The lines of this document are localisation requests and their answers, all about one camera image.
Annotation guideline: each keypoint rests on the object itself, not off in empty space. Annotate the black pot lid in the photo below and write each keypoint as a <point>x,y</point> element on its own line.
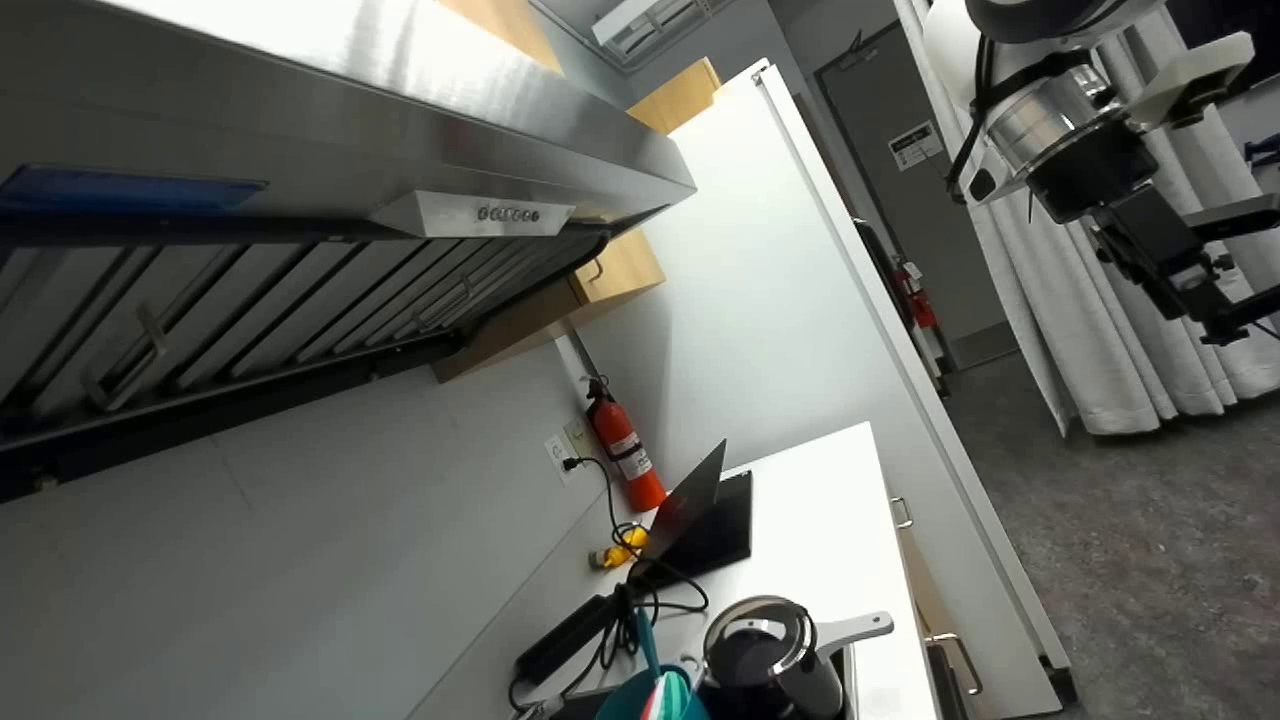
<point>770,617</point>

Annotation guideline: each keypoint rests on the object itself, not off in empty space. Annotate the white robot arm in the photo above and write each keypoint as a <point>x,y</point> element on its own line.
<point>1049,116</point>

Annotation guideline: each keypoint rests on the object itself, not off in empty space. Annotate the red fire extinguisher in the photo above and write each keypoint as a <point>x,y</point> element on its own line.
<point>626,451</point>

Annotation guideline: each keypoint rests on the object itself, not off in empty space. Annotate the black power strip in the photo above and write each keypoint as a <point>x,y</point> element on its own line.
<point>533,664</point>

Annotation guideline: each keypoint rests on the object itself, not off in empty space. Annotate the steel range hood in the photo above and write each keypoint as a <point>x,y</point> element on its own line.
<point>213,209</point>

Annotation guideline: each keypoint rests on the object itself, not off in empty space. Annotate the white curtain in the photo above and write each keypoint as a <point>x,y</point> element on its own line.
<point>1099,345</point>

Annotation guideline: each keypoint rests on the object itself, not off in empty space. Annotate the black pot with handle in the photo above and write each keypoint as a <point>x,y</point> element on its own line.
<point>747,682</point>

